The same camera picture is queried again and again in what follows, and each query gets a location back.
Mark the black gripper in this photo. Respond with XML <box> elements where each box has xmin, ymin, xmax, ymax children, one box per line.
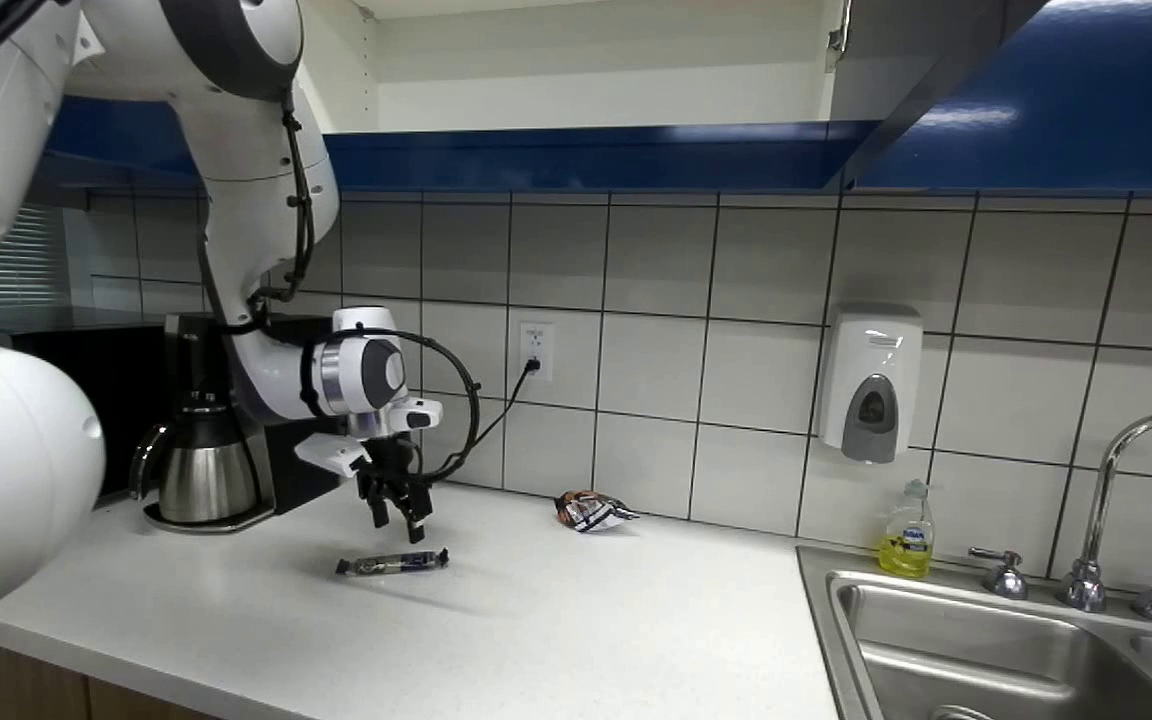
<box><xmin>347</xmin><ymin>432</ymin><xmax>438</xmax><ymax>548</ymax></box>

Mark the white wall power outlet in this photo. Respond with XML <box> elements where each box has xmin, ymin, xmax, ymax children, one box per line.
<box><xmin>515</xmin><ymin>319</ymin><xmax>560</xmax><ymax>390</ymax></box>

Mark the blue cabinet door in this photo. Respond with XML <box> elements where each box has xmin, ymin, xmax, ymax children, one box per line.
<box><xmin>840</xmin><ymin>0</ymin><xmax>1047</xmax><ymax>193</ymax></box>

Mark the blue nut snack bar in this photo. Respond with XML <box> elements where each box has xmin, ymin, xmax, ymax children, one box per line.
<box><xmin>331</xmin><ymin>546</ymin><xmax>451</xmax><ymax>579</ymax></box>

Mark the blue upper cabinet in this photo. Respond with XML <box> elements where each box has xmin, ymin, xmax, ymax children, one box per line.
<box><xmin>47</xmin><ymin>0</ymin><xmax>1152</xmax><ymax>197</ymax></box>

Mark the wooden lower cabinet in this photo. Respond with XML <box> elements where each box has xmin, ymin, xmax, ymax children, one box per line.
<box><xmin>0</xmin><ymin>638</ymin><xmax>218</xmax><ymax>720</ymax></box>

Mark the black power cord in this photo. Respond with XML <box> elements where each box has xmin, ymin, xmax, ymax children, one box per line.
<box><xmin>419</xmin><ymin>353</ymin><xmax>543</xmax><ymax>494</ymax></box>

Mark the white wall soap dispenser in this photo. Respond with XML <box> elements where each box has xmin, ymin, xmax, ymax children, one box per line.
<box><xmin>815</xmin><ymin>313</ymin><xmax>928</xmax><ymax>470</ymax></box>

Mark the stainless steel coffee carafe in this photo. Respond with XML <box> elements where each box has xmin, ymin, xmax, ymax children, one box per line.
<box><xmin>131</xmin><ymin>395</ymin><xmax>268</xmax><ymax>527</ymax></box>

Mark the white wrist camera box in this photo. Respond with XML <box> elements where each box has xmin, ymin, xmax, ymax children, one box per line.
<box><xmin>290</xmin><ymin>428</ymin><xmax>375</xmax><ymax>494</ymax></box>

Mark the chrome sink faucet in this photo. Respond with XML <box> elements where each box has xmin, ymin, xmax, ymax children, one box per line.
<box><xmin>968</xmin><ymin>406</ymin><xmax>1152</xmax><ymax>630</ymax></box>

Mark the crumpled snack wrapper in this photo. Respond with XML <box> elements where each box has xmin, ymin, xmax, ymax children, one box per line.
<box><xmin>550</xmin><ymin>490</ymin><xmax>643</xmax><ymax>535</ymax></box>

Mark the black steel coffee maker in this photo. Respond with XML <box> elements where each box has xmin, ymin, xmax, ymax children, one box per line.
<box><xmin>131</xmin><ymin>313</ymin><xmax>347</xmax><ymax>535</ymax></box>

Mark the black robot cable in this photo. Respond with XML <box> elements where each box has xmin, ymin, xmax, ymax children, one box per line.
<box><xmin>193</xmin><ymin>105</ymin><xmax>487</xmax><ymax>484</ymax></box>

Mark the stainless steel sink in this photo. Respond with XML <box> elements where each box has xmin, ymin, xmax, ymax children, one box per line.
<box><xmin>793</xmin><ymin>546</ymin><xmax>1152</xmax><ymax>720</ymax></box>

